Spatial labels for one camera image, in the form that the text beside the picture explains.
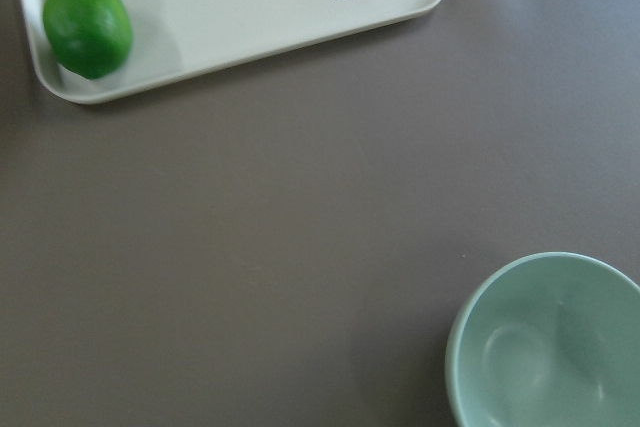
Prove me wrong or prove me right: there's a mint green bowl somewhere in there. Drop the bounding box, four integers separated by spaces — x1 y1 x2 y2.
445 252 639 426

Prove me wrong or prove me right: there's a green lime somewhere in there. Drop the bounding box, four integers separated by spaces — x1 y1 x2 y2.
42 0 134 80

